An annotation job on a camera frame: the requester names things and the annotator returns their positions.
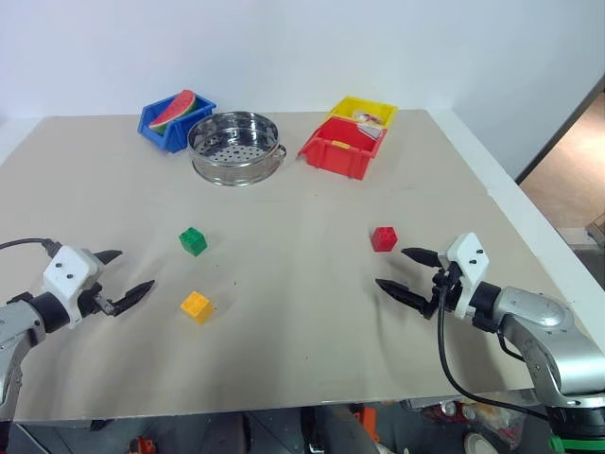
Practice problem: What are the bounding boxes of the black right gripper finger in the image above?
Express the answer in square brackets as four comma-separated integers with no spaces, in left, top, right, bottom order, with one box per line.
[400,247,444,271]
[374,278,434,319]

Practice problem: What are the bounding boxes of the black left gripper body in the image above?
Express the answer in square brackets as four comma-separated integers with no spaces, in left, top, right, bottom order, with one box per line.
[77,282,118,320]

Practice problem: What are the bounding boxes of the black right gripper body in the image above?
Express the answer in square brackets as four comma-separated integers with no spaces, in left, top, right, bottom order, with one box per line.
[423,262,467,321]

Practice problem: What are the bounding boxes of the red toy block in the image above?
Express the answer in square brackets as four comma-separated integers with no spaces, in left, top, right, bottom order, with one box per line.
[370,226,398,253]

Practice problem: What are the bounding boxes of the yellow toy block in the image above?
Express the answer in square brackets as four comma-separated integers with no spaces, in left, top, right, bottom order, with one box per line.
[180,290,216,326]

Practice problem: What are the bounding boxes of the green toy block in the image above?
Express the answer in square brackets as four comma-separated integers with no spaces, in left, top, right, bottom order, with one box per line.
[178,226,209,258]

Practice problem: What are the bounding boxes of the beige table cover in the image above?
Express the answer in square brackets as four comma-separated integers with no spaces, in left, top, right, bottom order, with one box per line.
[0,109,581,423]

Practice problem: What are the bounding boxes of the red plastic bin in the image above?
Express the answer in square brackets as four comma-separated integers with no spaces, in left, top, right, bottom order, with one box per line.
[297,116,389,182]

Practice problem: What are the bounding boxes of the blue plastic bin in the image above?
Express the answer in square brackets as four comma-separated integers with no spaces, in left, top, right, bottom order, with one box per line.
[137,91,217,155]

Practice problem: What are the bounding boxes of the dark rounded shape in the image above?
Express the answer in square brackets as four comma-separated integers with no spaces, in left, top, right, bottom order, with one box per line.
[302,401,382,454]

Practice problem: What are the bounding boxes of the small packaged items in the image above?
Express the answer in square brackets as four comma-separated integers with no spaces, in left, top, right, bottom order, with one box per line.
[351,109,385,127]

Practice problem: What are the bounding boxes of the orange and black object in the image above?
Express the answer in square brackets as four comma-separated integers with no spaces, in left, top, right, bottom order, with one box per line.
[129,435,158,454]

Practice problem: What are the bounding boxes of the white round container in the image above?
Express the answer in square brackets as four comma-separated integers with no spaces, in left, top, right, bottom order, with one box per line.
[462,430,498,454]

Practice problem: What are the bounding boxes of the toy watermelon slice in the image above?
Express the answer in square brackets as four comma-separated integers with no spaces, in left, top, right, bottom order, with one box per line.
[149,89,199,135]

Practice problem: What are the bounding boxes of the stainless steel steamer pot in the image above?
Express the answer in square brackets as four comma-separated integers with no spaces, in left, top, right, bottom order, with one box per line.
[187,111,288,188]

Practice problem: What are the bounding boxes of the yellow plastic bin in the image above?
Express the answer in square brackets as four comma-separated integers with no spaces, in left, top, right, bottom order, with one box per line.
[326,96,400,131]

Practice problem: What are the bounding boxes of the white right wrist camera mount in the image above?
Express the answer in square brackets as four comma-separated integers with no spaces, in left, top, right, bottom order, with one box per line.
[438,232,489,319]

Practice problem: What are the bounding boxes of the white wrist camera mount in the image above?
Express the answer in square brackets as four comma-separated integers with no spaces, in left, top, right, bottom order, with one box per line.
[438,232,489,319]
[42,244,103,331]

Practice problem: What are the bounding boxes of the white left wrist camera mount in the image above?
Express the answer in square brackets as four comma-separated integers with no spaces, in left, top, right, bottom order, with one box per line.
[42,244,103,331]

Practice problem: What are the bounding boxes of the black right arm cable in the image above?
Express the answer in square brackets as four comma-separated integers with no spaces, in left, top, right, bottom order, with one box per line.
[436,276,552,422]

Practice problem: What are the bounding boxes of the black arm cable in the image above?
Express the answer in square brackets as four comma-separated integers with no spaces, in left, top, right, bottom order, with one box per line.
[0,237,61,259]
[436,276,552,422]

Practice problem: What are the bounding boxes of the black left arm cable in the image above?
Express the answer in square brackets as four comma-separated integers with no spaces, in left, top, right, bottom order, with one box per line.
[0,237,61,259]

